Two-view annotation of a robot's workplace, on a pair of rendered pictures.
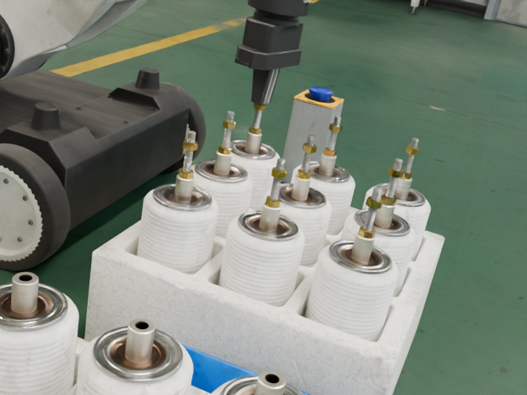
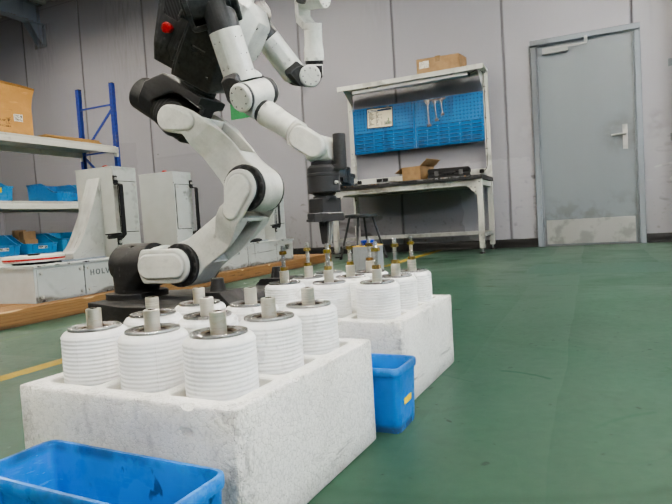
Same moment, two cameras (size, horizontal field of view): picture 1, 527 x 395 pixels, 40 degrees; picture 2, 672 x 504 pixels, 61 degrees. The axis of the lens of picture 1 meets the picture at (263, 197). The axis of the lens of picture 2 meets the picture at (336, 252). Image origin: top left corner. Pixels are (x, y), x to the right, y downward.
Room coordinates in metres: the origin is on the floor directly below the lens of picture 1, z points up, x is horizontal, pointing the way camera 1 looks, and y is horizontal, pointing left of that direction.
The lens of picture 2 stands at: (-0.46, -0.24, 0.39)
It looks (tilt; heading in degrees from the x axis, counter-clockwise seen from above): 3 degrees down; 9
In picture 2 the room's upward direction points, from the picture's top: 4 degrees counter-clockwise
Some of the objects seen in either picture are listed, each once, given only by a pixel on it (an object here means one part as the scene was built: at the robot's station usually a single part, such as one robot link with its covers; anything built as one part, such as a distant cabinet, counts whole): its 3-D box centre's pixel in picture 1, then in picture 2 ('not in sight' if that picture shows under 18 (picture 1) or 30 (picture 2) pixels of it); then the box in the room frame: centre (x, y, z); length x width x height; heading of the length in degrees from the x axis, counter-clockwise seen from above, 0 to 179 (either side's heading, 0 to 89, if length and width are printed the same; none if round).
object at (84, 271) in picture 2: not in sight; (60, 228); (2.48, 1.82, 0.45); 0.82 x 0.57 x 0.74; 165
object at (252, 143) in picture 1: (252, 143); not in sight; (1.06, 0.03, 0.26); 0.02 x 0.02 x 0.03
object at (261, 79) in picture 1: (259, 83); (323, 232); (1.05, 0.04, 0.36); 0.03 x 0.02 x 0.06; 59
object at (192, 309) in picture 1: (277, 297); (354, 341); (0.91, -0.05, 0.09); 0.39 x 0.39 x 0.18; 73
